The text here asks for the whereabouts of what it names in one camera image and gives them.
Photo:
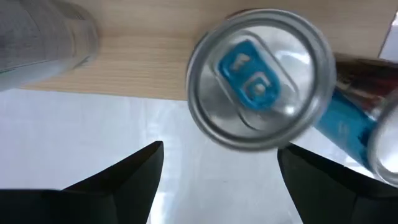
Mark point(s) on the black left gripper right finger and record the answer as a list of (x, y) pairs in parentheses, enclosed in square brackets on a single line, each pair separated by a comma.
[(335, 199)]

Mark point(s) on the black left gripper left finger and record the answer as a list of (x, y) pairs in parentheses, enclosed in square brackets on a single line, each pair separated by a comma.
[(93, 205)]

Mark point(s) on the blue silver Red Bull can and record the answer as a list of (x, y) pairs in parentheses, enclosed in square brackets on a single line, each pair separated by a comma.
[(261, 81), (348, 124)]

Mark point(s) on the white slim beverage can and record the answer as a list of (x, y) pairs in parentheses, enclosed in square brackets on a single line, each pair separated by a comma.
[(37, 40)]

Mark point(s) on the white table mat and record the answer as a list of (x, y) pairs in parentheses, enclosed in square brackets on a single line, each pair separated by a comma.
[(77, 140)]

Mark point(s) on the wooden shelf with black rail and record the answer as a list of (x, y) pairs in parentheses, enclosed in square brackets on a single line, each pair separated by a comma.
[(140, 62)]

